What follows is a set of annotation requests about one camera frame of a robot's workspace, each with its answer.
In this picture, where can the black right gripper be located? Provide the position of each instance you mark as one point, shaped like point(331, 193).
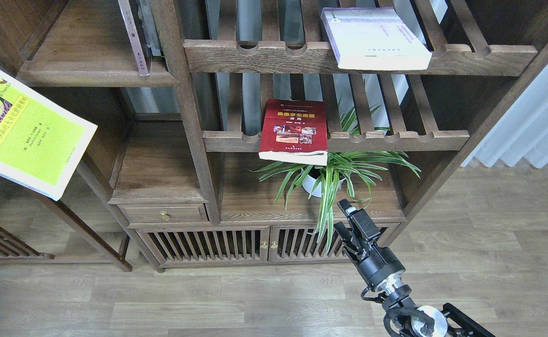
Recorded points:
point(378, 266)

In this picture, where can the yellow green paperback book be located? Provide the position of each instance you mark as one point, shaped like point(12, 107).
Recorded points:
point(41, 143)

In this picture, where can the red paperback book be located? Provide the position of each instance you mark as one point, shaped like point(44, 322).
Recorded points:
point(295, 132)

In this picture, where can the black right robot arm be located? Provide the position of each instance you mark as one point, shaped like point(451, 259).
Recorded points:
point(404, 318)

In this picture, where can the white plant pot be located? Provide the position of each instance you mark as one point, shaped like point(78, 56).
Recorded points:
point(315, 183)

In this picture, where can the green spider plant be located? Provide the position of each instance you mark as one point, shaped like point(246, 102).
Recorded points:
point(340, 165)

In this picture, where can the dark wooden bookshelf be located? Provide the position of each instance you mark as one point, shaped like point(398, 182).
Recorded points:
point(178, 139)

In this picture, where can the brass drawer knob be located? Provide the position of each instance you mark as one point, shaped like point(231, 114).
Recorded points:
point(165, 216)

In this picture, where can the white purple paperback book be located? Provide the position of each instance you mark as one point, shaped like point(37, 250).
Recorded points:
point(373, 39)

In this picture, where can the thin upright pink book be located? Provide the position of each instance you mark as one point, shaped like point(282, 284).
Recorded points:
point(134, 28)

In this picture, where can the grey upright book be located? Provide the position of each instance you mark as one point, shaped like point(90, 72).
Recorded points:
point(149, 28)

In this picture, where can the white pleated curtain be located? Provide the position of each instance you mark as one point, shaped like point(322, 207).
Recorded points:
point(522, 133)

